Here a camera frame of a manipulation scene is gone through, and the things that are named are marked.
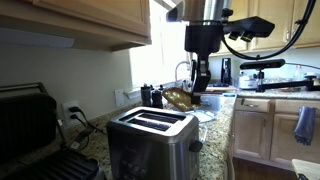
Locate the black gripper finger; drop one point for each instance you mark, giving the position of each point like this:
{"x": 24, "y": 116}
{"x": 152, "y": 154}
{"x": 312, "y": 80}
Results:
{"x": 204, "y": 78}
{"x": 194, "y": 75}

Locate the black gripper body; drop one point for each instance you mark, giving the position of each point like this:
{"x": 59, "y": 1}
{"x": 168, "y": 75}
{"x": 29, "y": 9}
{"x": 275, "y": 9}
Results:
{"x": 203, "y": 38}

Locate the bread slice with large hole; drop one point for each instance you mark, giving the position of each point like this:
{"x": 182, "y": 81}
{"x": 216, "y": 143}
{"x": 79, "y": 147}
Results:
{"x": 176, "y": 96}

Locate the stainless steel two-slot toaster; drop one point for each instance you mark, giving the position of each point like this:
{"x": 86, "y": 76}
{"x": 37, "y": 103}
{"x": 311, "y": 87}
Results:
{"x": 150, "y": 146}

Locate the steel kitchen sink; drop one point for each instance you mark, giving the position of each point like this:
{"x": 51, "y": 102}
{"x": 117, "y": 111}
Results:
{"x": 215, "y": 103}

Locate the blue sponge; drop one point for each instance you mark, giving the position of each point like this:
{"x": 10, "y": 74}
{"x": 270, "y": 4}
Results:
{"x": 229, "y": 95}

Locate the clear salt mill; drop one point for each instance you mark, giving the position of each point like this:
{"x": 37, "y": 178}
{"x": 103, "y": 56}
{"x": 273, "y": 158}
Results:
{"x": 161, "y": 87}

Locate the light blue plate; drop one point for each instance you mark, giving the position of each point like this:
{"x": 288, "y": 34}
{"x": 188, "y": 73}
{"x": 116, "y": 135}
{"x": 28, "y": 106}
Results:
{"x": 206, "y": 117}

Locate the silver cooking pot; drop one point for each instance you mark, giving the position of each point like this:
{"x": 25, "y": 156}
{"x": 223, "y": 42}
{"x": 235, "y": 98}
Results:
{"x": 247, "y": 83}

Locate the short black pepper mill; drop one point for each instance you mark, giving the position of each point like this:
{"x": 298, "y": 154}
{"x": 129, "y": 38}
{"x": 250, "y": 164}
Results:
{"x": 157, "y": 99}

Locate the tall black pepper mill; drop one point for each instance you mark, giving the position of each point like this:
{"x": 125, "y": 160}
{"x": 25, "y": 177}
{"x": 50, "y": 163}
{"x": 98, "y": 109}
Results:
{"x": 146, "y": 95}

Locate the bright window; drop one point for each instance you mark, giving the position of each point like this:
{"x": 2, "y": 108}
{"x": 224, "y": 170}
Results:
{"x": 146, "y": 50}

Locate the wooden base cabinets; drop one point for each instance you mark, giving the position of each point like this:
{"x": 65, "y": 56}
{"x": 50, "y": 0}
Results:
{"x": 253, "y": 133}

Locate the clear glass bottle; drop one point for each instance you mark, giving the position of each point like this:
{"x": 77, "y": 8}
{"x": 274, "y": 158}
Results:
{"x": 298, "y": 72}

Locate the blue hanging dish towel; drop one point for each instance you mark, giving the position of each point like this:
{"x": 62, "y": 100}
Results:
{"x": 305, "y": 126}

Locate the wooden upper cabinet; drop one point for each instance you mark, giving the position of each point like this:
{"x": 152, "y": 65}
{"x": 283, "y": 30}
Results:
{"x": 83, "y": 16}

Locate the small light table top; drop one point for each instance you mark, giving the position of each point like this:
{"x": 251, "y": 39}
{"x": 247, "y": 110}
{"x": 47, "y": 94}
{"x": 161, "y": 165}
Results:
{"x": 306, "y": 166}

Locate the black panini grill press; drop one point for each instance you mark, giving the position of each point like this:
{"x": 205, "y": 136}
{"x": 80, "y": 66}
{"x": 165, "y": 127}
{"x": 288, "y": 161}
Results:
{"x": 26, "y": 126}

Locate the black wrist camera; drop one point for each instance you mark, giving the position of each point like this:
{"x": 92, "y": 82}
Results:
{"x": 253, "y": 26}

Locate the black stereo camera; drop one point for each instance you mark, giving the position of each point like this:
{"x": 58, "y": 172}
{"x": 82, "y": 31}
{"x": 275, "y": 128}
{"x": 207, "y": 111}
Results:
{"x": 263, "y": 64}

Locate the white switch plate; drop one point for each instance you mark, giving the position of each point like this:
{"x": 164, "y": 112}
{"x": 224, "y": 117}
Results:
{"x": 119, "y": 98}

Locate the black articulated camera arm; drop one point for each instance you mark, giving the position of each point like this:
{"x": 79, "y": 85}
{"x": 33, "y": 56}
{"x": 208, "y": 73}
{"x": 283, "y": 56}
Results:
{"x": 283, "y": 85}

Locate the white wall outlet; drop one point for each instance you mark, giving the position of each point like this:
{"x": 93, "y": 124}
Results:
{"x": 66, "y": 122}

